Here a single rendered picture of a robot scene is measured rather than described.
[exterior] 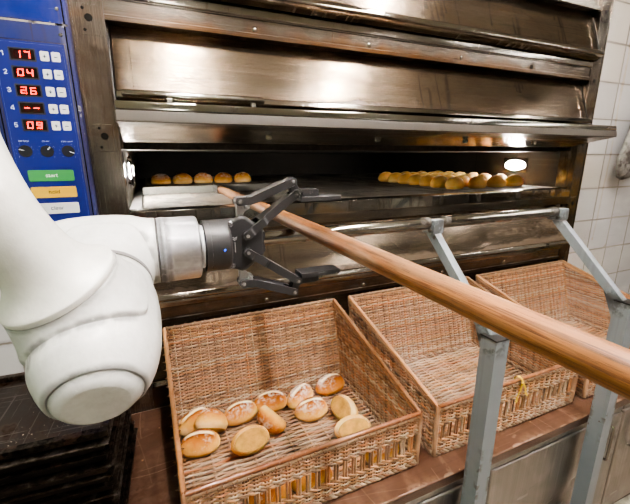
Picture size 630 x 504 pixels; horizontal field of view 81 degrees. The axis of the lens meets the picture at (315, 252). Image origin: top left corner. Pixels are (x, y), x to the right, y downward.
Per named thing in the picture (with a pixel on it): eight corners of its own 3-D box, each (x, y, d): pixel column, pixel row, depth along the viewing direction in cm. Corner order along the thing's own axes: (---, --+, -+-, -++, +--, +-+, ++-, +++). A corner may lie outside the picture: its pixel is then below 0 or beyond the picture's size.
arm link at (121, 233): (158, 263, 58) (165, 317, 48) (38, 276, 52) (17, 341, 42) (152, 199, 52) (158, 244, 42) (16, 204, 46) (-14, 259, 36)
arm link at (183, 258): (160, 272, 56) (201, 267, 59) (163, 292, 48) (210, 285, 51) (154, 213, 54) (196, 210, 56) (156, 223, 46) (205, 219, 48)
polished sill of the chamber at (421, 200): (131, 223, 104) (130, 209, 103) (556, 195, 174) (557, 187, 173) (131, 227, 98) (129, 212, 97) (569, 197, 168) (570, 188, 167)
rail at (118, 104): (114, 108, 79) (115, 111, 80) (617, 130, 148) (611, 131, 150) (113, 99, 78) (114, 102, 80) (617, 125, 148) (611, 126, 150)
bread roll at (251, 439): (229, 433, 91) (224, 433, 96) (235, 462, 89) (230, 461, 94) (267, 419, 96) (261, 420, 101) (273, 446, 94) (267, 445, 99)
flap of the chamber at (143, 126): (115, 120, 79) (123, 142, 97) (617, 136, 148) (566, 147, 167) (114, 108, 79) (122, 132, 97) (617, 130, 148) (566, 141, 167)
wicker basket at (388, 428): (168, 409, 112) (158, 325, 105) (334, 366, 135) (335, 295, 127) (184, 566, 69) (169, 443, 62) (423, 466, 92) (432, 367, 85)
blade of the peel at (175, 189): (281, 189, 161) (281, 183, 160) (143, 195, 139) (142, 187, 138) (258, 183, 193) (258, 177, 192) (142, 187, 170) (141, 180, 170)
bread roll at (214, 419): (215, 433, 103) (216, 413, 106) (233, 429, 100) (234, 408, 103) (187, 431, 96) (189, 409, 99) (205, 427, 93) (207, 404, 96)
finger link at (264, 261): (248, 246, 54) (243, 254, 54) (305, 281, 59) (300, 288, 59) (242, 241, 58) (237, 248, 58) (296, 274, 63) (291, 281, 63)
